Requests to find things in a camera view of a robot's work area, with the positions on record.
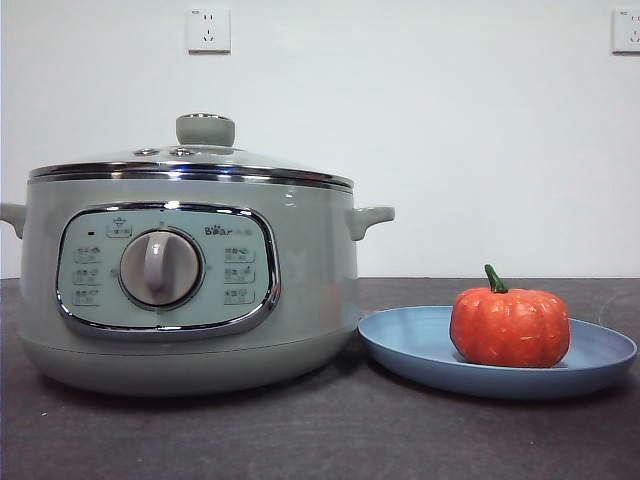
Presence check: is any white wall socket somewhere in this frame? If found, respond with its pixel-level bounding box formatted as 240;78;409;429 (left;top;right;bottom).
612;9;640;55
187;7;233;55

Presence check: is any pale green electric steamer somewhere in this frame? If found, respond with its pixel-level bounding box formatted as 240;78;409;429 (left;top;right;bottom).
0;167;396;399

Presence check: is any small orange pumpkin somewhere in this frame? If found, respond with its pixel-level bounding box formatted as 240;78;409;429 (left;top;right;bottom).
448;263;571;370

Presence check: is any blue round plate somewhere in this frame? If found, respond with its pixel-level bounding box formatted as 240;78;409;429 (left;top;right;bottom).
357;304;640;400

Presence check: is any glass steamer lid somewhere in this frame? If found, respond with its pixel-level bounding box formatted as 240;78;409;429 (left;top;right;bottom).
28;112;351;191

